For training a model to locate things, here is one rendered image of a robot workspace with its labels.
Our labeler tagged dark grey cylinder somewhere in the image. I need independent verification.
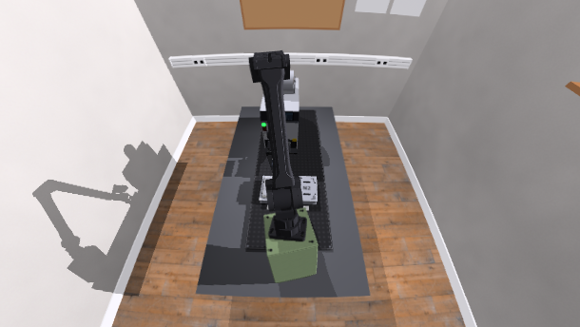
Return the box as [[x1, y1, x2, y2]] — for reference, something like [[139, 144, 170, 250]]
[[283, 70, 294, 91]]

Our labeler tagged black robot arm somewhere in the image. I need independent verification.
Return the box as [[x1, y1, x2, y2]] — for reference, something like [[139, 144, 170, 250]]
[[248, 50, 307, 241]]

